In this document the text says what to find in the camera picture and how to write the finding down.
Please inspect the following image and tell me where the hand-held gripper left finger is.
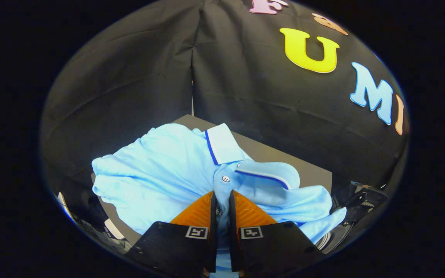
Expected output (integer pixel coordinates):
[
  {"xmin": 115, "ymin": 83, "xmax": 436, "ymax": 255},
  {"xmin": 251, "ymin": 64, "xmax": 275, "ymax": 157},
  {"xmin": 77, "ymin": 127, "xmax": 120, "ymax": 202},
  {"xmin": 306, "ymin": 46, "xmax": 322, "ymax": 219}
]
[{"xmin": 126, "ymin": 191, "xmax": 218, "ymax": 278}]

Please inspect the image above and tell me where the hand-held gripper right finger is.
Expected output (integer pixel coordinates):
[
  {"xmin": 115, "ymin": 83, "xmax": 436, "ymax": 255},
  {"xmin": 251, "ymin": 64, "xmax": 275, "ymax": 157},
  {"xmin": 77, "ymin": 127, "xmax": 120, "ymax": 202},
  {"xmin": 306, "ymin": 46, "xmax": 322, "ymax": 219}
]
[{"xmin": 228, "ymin": 189, "xmax": 325, "ymax": 278}]

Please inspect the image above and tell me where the light blue polo shirt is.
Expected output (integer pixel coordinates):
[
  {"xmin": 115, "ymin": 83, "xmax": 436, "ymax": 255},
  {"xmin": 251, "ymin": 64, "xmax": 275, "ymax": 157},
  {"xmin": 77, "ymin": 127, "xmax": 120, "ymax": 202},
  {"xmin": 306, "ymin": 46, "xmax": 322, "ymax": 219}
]
[{"xmin": 91, "ymin": 123, "xmax": 347, "ymax": 278}]

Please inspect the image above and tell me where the dark grey washing machine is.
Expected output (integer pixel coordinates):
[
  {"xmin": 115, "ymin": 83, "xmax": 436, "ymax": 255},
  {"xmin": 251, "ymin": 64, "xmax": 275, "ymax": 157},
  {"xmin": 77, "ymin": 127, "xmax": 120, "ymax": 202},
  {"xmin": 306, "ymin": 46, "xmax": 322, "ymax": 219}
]
[{"xmin": 315, "ymin": 208, "xmax": 364, "ymax": 255}]

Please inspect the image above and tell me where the grey cabinet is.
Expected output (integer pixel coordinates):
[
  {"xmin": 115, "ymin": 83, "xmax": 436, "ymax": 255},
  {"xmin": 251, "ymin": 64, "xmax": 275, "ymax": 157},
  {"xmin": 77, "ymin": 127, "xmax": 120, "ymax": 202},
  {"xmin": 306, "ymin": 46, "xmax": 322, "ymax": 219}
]
[{"xmin": 54, "ymin": 114, "xmax": 333, "ymax": 253}]

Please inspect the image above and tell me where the black backdrop cloth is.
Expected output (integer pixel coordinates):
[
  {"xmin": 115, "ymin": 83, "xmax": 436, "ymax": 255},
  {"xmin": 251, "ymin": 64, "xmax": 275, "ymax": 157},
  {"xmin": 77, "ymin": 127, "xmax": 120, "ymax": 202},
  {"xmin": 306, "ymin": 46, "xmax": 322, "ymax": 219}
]
[{"xmin": 40, "ymin": 0, "xmax": 410, "ymax": 201}]

